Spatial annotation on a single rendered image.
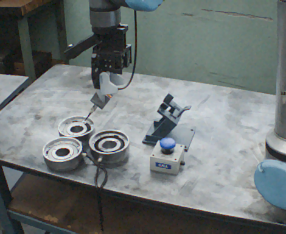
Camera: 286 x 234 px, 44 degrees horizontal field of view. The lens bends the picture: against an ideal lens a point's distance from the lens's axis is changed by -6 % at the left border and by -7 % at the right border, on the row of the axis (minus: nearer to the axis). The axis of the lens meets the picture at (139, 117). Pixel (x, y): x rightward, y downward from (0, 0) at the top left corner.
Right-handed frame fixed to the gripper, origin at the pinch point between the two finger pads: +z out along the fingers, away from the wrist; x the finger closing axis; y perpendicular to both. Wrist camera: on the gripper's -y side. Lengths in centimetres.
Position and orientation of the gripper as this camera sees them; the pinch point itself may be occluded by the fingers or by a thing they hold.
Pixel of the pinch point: (103, 94)
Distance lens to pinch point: 101.2
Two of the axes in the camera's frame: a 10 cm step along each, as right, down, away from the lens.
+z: 0.2, 8.4, 5.4
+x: 3.2, -5.2, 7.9
